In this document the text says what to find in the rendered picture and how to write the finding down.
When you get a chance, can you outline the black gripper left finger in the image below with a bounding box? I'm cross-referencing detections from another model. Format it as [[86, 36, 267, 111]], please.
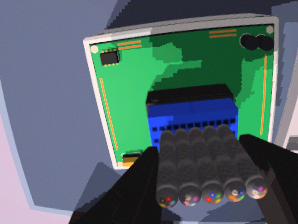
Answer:
[[74, 145, 161, 224]]

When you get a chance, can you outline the green circuit board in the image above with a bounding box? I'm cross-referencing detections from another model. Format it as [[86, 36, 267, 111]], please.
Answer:
[[90, 26, 274, 168]]

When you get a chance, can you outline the dark blue work mat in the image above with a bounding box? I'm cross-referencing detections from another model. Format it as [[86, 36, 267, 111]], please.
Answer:
[[0, 0, 298, 224]]

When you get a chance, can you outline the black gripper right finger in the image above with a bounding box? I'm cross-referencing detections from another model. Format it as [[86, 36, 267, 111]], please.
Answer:
[[239, 135, 298, 224]]

